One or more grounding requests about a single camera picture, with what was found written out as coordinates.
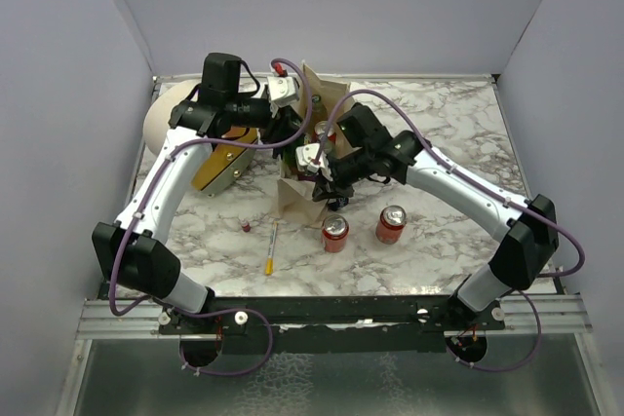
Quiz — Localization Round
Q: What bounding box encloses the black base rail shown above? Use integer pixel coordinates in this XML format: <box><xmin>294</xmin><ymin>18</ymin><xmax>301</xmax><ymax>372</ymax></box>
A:
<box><xmin>160</xmin><ymin>295</ymin><xmax>504</xmax><ymax>355</ymax></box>

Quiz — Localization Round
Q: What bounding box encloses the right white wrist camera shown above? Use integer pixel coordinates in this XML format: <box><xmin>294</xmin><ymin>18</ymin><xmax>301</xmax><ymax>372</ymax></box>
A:
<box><xmin>294</xmin><ymin>143</ymin><xmax>332</xmax><ymax>181</ymax></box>

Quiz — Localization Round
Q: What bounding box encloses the red cola can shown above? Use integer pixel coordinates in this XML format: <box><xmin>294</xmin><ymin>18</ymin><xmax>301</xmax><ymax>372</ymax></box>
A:
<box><xmin>314</xmin><ymin>121</ymin><xmax>336</xmax><ymax>154</ymax></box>

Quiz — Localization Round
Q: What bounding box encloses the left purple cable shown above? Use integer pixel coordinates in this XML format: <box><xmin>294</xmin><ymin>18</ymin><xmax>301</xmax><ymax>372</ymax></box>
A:
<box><xmin>108</xmin><ymin>57</ymin><xmax>314</xmax><ymax>378</ymax></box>

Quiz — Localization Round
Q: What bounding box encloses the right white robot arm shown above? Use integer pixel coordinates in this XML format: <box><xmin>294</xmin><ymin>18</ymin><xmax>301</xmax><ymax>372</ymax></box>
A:
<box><xmin>296</xmin><ymin>103</ymin><xmax>559</xmax><ymax>329</ymax></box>

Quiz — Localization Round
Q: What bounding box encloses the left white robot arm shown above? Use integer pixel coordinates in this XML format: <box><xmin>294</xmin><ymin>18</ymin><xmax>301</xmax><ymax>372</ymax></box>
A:
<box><xmin>92</xmin><ymin>53</ymin><xmax>311</xmax><ymax>333</ymax></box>

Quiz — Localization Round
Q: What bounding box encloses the yellow white marker pen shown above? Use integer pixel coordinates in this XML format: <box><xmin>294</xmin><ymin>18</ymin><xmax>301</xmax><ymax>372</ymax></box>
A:
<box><xmin>264</xmin><ymin>219</ymin><xmax>279</xmax><ymax>276</ymax></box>

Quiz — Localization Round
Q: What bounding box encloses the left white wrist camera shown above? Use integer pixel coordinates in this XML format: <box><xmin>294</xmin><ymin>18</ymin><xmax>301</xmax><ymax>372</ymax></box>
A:
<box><xmin>267</xmin><ymin>76</ymin><xmax>299</xmax><ymax>108</ymax></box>

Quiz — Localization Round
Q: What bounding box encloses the clear glass bottle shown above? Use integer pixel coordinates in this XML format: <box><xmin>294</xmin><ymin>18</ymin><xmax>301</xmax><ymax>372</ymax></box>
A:
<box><xmin>311</xmin><ymin>95</ymin><xmax>328</xmax><ymax>122</ymax></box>

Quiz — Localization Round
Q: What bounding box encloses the cream canvas tote bag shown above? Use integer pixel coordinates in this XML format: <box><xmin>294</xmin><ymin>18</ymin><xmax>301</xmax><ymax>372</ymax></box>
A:
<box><xmin>270</xmin><ymin>62</ymin><xmax>355</xmax><ymax>227</ymax></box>

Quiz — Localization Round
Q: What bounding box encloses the red soda can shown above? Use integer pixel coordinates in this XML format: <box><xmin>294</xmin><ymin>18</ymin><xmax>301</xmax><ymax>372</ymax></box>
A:
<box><xmin>375</xmin><ymin>205</ymin><xmax>407</xmax><ymax>245</ymax></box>
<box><xmin>321</xmin><ymin>214</ymin><xmax>349</xmax><ymax>253</ymax></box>

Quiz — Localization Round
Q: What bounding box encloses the purple cable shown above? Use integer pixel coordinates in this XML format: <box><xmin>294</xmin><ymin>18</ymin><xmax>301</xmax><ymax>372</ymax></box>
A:
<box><xmin>108</xmin><ymin>57</ymin><xmax>314</xmax><ymax>378</ymax></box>
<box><xmin>313</xmin><ymin>89</ymin><xmax>587</xmax><ymax>373</ymax></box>

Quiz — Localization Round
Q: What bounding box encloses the red soda can front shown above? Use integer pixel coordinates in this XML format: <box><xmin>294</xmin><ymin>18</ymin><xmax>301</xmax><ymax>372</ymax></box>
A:
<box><xmin>321</xmin><ymin>214</ymin><xmax>349</xmax><ymax>253</ymax></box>

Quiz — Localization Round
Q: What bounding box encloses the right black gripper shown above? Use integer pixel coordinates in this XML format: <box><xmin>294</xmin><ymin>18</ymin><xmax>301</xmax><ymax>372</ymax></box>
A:
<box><xmin>313</xmin><ymin>146</ymin><xmax>375</xmax><ymax>201</ymax></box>

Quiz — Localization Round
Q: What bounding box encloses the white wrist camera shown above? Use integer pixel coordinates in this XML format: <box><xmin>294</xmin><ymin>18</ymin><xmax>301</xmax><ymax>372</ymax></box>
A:
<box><xmin>267</xmin><ymin>76</ymin><xmax>299</xmax><ymax>108</ymax></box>
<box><xmin>294</xmin><ymin>143</ymin><xmax>332</xmax><ymax>181</ymax></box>

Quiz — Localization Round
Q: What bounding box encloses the green glass bottle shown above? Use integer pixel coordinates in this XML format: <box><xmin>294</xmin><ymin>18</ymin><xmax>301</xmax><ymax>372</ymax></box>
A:
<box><xmin>282</xmin><ymin>142</ymin><xmax>299</xmax><ymax>176</ymax></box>

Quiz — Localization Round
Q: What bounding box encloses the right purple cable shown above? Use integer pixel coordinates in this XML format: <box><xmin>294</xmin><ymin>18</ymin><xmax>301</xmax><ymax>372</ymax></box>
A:
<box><xmin>313</xmin><ymin>89</ymin><xmax>587</xmax><ymax>373</ymax></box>

